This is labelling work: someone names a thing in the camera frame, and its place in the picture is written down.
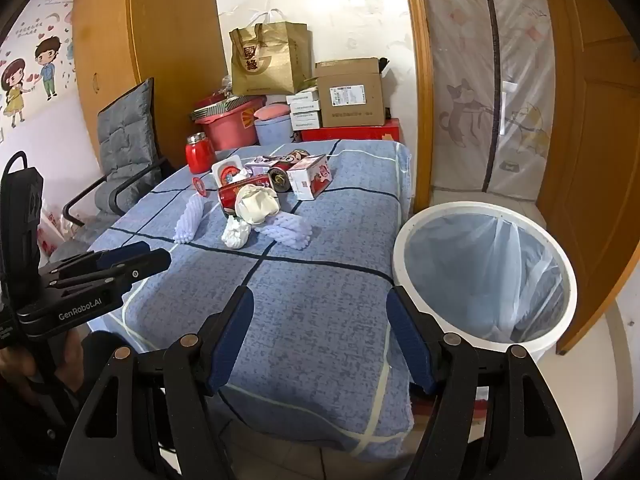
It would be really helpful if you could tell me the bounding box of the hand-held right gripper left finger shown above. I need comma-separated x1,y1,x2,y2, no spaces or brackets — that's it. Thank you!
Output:
62,285,255,480

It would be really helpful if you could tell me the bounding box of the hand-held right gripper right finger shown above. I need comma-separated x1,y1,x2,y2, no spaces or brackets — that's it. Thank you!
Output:
386,285,583,480

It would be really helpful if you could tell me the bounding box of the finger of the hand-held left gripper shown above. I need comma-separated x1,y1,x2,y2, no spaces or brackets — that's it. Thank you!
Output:
49,241,152,277
42,248,172,307

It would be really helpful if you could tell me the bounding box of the white foam fruit net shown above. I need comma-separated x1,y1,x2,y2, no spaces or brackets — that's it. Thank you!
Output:
255,211,312,251
174,192,207,245

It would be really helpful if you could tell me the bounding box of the clear plastic bin liner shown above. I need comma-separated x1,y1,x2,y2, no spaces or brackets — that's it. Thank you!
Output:
404,211,568,343

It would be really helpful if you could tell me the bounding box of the small white tissue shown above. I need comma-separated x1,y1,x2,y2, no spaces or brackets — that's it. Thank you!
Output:
221,216,252,250

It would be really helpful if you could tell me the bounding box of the red drink can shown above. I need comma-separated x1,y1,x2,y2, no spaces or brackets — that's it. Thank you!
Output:
218,174,277,213

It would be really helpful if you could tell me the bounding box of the white round waste bin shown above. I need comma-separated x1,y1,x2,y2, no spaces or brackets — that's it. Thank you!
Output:
391,201,578,361

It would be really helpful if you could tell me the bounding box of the large white tissue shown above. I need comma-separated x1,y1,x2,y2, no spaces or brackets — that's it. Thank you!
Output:
235,185,281,224

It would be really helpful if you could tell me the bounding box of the white yogurt cup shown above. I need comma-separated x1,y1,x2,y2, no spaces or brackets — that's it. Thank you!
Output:
211,157,247,186

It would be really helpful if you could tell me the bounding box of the cartoon print drink can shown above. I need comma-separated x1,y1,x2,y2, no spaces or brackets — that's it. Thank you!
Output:
267,149,312,193

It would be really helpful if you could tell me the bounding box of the red and white carton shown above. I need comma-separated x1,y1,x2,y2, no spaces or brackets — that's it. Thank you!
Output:
286,154,334,202

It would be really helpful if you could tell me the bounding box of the person's left hand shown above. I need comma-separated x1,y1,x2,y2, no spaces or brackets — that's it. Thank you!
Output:
0,347,31,393

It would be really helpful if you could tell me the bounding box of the red thermos bottle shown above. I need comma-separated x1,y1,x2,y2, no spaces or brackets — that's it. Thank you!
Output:
185,132,216,173

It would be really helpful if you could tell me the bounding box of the grey quilted chair cushion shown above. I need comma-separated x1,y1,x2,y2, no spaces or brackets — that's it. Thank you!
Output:
50,77,161,261

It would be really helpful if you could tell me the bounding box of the pink plastic tub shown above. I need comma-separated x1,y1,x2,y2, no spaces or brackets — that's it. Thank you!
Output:
195,96,266,152

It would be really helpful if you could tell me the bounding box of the striped flat box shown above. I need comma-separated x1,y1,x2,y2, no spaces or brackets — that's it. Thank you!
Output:
189,95,251,122

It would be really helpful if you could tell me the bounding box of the lavender round container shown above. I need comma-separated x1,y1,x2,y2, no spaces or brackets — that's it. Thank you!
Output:
255,115,293,145

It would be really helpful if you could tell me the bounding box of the red gift box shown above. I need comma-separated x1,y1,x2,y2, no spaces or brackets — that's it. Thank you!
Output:
300,119,403,143

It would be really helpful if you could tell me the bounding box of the plain wooden door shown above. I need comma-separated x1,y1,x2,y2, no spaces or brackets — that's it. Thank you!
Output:
72,0,223,176

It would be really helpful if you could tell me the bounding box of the gold paper gift bag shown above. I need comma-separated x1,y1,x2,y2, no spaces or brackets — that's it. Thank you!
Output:
229,21,313,97

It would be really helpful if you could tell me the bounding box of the brown cardboard box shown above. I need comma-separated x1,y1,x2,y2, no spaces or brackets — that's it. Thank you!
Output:
314,57,386,128

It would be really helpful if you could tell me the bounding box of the panelled wooden door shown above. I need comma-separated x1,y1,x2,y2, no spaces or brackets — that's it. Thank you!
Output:
537,0,640,356

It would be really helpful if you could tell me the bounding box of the printed transparent door curtain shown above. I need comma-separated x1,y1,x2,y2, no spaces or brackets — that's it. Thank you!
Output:
417,0,556,193

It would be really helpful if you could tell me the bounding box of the black chair frame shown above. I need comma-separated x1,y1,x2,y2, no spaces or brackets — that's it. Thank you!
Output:
62,157,171,228

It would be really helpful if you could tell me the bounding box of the cartoon couple wall sticker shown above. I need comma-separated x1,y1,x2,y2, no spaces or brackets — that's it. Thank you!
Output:
0,0,76,143

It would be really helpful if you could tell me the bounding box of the wooden door frame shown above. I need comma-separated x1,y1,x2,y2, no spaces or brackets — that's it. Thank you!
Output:
400,0,436,216

